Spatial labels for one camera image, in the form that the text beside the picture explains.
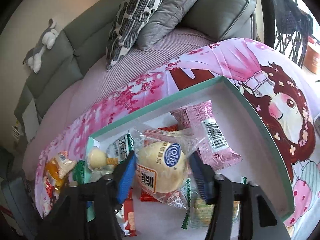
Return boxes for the round cracker clear packet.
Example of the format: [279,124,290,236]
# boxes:
[181,177,249,230]

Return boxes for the white foil snack packet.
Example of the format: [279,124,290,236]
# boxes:
[106,133,135,166]

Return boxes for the kong bun clear packet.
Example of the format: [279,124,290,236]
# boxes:
[130,125,207,210]

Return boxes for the pink snack packet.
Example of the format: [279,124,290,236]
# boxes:
[170,100,242,171]

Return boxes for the small red brown packet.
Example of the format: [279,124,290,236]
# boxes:
[123,188,137,237]

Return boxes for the green snack packet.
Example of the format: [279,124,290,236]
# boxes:
[72,160,85,184]

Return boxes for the red patterned snack packet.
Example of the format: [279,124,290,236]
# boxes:
[43,175,60,205]

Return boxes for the clear bread snack packet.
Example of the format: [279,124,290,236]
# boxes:
[54,151,76,179]

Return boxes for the orange jelly packet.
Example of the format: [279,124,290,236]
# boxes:
[44,157,65,190]

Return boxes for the teal white tray box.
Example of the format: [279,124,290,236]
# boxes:
[86,76,294,222]

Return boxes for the long red snack packet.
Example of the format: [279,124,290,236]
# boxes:
[139,124,178,202]

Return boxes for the light grey cushion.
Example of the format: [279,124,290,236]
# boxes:
[22,99,40,142]

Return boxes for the silver metal object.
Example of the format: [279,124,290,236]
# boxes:
[313,113,320,135]

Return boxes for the pink anime tablecloth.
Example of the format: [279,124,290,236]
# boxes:
[35,38,319,239]

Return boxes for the pink striped seat cover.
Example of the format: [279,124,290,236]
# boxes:
[22,28,212,180]

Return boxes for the grey sofa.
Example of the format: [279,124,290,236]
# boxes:
[14,0,257,122]

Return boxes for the grey white plush toy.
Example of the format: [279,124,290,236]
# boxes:
[23,18,59,74]

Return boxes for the orange container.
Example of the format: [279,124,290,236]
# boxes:
[303,36,320,74]

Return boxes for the grey pillow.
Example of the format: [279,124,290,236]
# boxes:
[136,0,197,51]

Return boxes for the black drying rack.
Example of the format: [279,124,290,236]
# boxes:
[273,0,313,67]

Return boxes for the black white patterned pillow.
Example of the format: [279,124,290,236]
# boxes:
[106,0,163,69]

